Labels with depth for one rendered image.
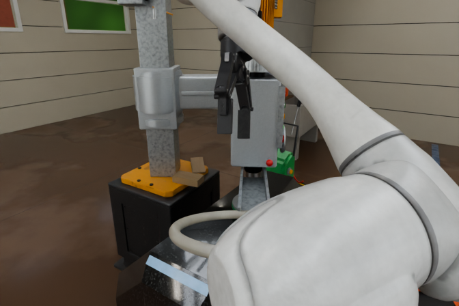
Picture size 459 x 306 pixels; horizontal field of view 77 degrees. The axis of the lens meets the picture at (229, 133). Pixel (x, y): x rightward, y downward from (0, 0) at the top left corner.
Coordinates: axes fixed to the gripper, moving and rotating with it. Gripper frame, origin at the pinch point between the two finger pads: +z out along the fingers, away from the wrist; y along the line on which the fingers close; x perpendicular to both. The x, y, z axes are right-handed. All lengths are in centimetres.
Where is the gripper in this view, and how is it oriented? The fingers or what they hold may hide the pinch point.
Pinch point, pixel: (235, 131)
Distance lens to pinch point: 63.5
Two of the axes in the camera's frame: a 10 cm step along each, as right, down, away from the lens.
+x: -9.5, 0.0, 3.2
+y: 3.2, 0.8, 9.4
